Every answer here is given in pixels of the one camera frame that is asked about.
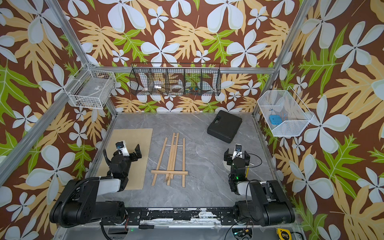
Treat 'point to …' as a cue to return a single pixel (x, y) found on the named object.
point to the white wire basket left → (90, 88)
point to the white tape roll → (227, 167)
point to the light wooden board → (132, 137)
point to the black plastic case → (224, 126)
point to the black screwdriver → (147, 226)
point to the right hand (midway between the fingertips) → (236, 149)
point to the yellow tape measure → (284, 234)
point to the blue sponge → (275, 119)
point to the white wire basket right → (284, 113)
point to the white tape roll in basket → (177, 88)
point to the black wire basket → (170, 79)
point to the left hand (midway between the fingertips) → (130, 144)
